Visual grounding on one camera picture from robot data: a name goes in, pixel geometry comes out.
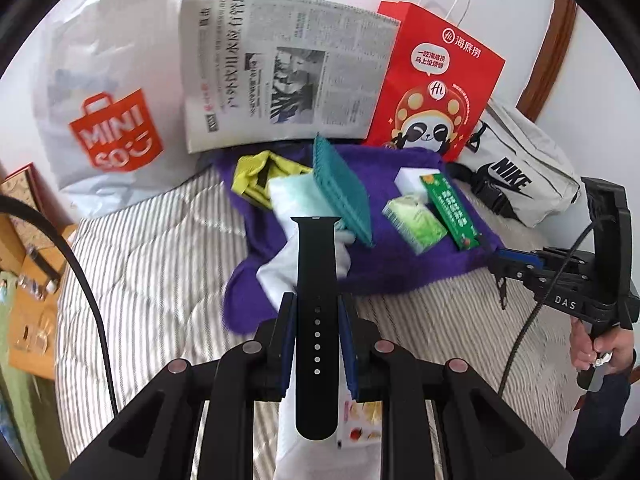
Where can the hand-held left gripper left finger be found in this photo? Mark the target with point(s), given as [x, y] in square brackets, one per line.
[287, 345]

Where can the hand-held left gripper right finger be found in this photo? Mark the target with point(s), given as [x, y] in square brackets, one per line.
[348, 347]

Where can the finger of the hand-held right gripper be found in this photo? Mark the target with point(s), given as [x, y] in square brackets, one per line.
[525, 276]
[520, 257]

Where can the green printed packet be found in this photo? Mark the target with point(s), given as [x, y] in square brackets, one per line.
[450, 207]

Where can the green tissue pack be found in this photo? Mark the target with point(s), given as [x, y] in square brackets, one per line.
[417, 222]

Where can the teal striped cleaning cloth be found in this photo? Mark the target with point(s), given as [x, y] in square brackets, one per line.
[345, 190]

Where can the person's right hand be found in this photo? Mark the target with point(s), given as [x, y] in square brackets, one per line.
[615, 352]

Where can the white fruit print card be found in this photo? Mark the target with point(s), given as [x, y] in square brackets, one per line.
[360, 420]

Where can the grey sling bag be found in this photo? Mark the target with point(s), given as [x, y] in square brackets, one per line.
[525, 160]

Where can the purple towel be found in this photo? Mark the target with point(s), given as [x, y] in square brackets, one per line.
[415, 270]

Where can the white sponge block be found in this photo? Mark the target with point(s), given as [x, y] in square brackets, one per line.
[412, 179]

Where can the striped bed sheet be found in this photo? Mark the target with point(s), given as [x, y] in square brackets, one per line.
[165, 270]

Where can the person's dark trousers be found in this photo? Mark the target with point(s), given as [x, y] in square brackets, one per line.
[597, 430]

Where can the red paper bag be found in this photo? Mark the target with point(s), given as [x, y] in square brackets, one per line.
[440, 80]

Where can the wooden headboard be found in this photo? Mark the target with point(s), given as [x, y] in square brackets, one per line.
[550, 50]

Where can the clear glass cup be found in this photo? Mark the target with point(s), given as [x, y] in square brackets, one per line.
[34, 332]

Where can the wooden nightstand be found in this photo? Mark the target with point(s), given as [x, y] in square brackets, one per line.
[30, 330]

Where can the folded newspaper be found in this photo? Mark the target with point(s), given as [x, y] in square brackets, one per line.
[280, 70]

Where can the white plastic bag orange logo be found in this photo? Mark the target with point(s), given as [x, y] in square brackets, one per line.
[115, 60]

